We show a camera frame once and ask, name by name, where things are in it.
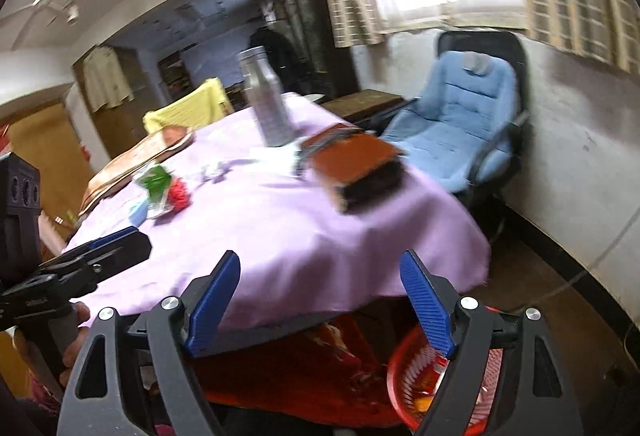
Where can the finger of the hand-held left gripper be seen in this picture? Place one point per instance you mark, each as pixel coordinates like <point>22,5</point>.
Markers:
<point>115,236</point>
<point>125,252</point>

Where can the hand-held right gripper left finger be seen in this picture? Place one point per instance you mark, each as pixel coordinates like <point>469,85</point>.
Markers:
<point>212,306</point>

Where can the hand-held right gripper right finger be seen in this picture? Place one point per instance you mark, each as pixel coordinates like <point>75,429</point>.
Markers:
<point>427,306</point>

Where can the red plastic basket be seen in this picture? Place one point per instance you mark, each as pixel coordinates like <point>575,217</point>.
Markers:
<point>415,366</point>

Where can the person's left hand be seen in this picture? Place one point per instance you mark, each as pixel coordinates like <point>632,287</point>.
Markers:
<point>70,366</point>

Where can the brown patterned pillow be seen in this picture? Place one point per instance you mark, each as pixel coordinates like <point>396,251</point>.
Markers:
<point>130,161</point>

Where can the purple tablecloth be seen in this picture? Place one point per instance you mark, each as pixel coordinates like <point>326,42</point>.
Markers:
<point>280,241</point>

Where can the orange wooden door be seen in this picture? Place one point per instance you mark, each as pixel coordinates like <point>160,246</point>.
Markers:
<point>45,136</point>

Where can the red cloth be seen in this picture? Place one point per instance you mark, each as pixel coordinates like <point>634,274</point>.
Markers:
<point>280,376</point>

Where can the dark brown wardrobe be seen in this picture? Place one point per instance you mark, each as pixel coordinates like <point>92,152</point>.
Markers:
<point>135,116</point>

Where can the yellow chair cover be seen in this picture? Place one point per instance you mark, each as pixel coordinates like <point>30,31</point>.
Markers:
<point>190,109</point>

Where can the hanging pale shirt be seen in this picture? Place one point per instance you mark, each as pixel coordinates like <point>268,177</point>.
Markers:
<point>107,81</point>

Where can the blue padded chair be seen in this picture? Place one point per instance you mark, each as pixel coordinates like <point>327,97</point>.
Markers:
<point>460,116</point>

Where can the metal bottle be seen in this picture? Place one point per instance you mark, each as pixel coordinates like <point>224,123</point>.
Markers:
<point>267,106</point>

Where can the dark wooden side table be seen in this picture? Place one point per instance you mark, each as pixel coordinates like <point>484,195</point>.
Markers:
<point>360,104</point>

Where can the black coat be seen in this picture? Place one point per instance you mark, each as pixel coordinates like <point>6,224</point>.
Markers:
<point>280,51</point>

